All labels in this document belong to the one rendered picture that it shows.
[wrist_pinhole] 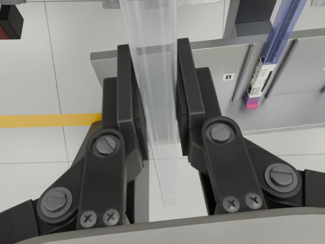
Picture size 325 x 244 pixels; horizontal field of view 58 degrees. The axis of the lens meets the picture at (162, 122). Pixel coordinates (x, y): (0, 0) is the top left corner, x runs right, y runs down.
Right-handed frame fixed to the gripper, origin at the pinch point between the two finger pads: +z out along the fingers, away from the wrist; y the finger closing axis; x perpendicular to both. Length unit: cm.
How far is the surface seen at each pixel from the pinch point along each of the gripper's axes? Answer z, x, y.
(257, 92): 13.6, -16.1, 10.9
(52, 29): 80, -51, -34
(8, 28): 26.3, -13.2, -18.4
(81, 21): 81, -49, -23
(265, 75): 13.0, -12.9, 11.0
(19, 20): 28.8, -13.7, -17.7
